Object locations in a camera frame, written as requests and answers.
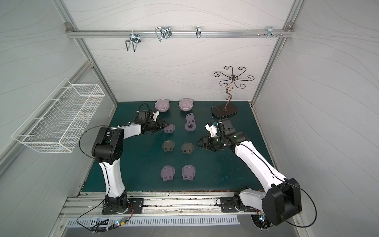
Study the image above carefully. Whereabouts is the purple phone stand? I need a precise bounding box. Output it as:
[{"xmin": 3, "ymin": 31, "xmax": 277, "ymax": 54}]
[
  {"xmin": 164, "ymin": 123, "xmax": 175, "ymax": 133},
  {"xmin": 182, "ymin": 165, "xmax": 196, "ymax": 181},
  {"xmin": 160, "ymin": 166, "xmax": 175, "ymax": 182},
  {"xmin": 185, "ymin": 113, "xmax": 196, "ymax": 131}
]

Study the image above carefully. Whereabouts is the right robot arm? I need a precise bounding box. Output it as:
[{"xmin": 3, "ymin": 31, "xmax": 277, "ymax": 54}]
[{"xmin": 197, "ymin": 119, "xmax": 302, "ymax": 226}]

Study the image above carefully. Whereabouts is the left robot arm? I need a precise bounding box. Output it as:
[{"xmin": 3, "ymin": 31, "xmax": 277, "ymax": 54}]
[{"xmin": 91, "ymin": 110, "xmax": 169, "ymax": 214}]

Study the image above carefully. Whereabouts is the brown metal jewelry stand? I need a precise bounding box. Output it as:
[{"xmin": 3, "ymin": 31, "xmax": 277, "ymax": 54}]
[{"xmin": 211, "ymin": 65, "xmax": 255, "ymax": 118}]

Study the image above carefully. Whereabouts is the left pink bowl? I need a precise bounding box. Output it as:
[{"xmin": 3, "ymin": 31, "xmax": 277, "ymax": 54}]
[{"xmin": 155, "ymin": 99, "xmax": 170, "ymax": 113}]

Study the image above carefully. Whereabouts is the pink bowl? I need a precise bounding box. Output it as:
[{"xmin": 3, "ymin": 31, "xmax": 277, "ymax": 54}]
[
  {"xmin": 155, "ymin": 99, "xmax": 170, "ymax": 113},
  {"xmin": 179, "ymin": 98, "xmax": 193, "ymax": 112}
]

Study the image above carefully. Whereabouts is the right pink bowl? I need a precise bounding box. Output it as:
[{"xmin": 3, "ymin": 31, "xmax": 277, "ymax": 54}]
[{"xmin": 179, "ymin": 98, "xmax": 193, "ymax": 112}]

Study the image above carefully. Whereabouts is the green table mat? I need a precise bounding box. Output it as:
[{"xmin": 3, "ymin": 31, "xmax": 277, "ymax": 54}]
[{"xmin": 81, "ymin": 101, "xmax": 273, "ymax": 193}]

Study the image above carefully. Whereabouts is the metal double hook left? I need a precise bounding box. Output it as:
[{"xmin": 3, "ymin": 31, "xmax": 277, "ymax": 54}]
[{"xmin": 125, "ymin": 33, "xmax": 141, "ymax": 52}]

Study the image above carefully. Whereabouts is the metal double hook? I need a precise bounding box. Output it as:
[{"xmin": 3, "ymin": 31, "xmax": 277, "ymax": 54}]
[
  {"xmin": 155, "ymin": 26, "xmax": 172, "ymax": 41},
  {"xmin": 125, "ymin": 33, "xmax": 141, "ymax": 52}
]

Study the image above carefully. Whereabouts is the metal double hook middle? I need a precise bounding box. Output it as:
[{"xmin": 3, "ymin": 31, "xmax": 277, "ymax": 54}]
[{"xmin": 155, "ymin": 26, "xmax": 172, "ymax": 41}]

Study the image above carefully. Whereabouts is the white vent strip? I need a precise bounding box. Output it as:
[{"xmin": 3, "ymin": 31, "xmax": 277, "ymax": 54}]
[{"xmin": 66, "ymin": 215, "xmax": 240, "ymax": 228}]

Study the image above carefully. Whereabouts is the small metal hook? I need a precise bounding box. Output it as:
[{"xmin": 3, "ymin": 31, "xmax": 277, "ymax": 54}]
[{"xmin": 195, "ymin": 26, "xmax": 201, "ymax": 39}]

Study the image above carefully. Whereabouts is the metal hook right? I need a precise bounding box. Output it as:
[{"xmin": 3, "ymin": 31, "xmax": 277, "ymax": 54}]
[{"xmin": 257, "ymin": 26, "xmax": 283, "ymax": 39}]

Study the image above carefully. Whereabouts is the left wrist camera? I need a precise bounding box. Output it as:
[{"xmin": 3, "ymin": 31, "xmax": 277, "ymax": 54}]
[{"xmin": 153, "ymin": 111, "xmax": 159, "ymax": 122}]

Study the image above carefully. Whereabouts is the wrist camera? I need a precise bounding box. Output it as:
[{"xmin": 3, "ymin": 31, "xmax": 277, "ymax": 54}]
[
  {"xmin": 153, "ymin": 111, "xmax": 159, "ymax": 122},
  {"xmin": 205, "ymin": 124, "xmax": 218, "ymax": 137}
]

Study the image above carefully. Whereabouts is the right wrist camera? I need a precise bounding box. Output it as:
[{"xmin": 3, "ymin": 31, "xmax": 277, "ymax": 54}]
[{"xmin": 205, "ymin": 124, "xmax": 218, "ymax": 137}]

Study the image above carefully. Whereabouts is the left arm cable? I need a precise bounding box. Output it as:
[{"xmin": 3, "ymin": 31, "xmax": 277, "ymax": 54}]
[{"xmin": 78, "ymin": 125, "xmax": 110, "ymax": 161}]

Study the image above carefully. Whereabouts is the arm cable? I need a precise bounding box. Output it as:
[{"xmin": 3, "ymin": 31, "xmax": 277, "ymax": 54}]
[
  {"xmin": 284, "ymin": 180, "xmax": 318, "ymax": 229},
  {"xmin": 78, "ymin": 125, "xmax": 110, "ymax": 161}
]

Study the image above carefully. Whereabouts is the white wire basket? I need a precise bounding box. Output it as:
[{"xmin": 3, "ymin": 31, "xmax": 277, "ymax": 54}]
[{"xmin": 12, "ymin": 79, "xmax": 105, "ymax": 153}]

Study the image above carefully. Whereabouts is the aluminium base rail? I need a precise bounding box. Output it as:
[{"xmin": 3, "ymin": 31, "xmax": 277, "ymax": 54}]
[{"xmin": 58, "ymin": 191, "xmax": 262, "ymax": 218}]

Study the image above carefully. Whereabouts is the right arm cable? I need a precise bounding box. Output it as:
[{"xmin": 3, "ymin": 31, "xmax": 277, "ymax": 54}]
[{"xmin": 284, "ymin": 180, "xmax": 318, "ymax": 229}]

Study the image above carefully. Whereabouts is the aluminium top rail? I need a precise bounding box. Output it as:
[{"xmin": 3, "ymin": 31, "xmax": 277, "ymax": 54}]
[{"xmin": 66, "ymin": 28, "xmax": 295, "ymax": 39}]

